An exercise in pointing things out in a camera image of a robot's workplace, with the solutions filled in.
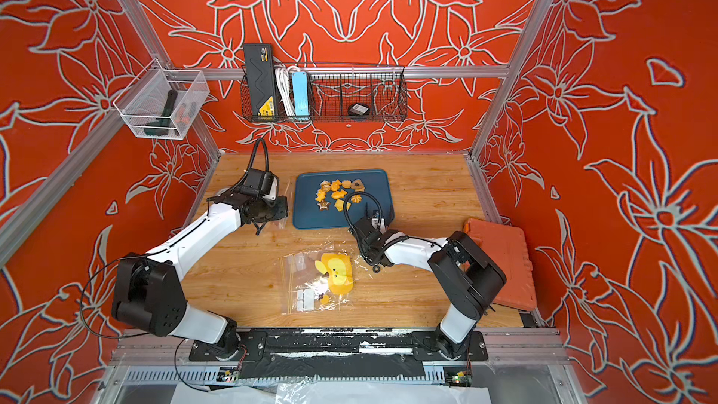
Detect clear acrylic bin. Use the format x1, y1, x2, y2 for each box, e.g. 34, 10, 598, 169
112, 59, 209, 140

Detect heart hole brown cookie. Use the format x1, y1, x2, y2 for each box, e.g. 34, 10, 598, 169
352, 180, 366, 192

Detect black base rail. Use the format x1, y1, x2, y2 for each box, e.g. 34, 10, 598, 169
189, 328, 488, 387

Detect black wire basket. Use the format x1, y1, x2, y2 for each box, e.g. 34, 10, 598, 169
239, 63, 409, 123

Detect clear bag with yellow toys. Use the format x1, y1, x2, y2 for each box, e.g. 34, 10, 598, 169
279, 245, 365, 314

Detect blue plastic tray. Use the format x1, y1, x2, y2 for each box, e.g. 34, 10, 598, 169
293, 169, 395, 230

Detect orange tool case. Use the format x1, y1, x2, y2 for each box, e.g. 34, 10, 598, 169
463, 218, 538, 312

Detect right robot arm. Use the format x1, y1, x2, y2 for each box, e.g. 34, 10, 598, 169
340, 191, 507, 359

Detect clear resealable bag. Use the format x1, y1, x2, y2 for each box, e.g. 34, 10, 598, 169
274, 180, 295, 230

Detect white cable bundle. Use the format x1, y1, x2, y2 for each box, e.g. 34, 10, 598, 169
275, 65, 297, 119

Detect black box with yellow label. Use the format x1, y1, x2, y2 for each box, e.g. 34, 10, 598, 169
243, 43, 278, 122

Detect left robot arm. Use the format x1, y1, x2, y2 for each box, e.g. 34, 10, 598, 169
111, 138, 288, 357

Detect light blue box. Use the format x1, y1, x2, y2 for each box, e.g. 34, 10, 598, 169
291, 71, 310, 122

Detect dark green screwdriver handle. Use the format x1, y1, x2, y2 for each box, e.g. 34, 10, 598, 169
144, 89, 178, 137

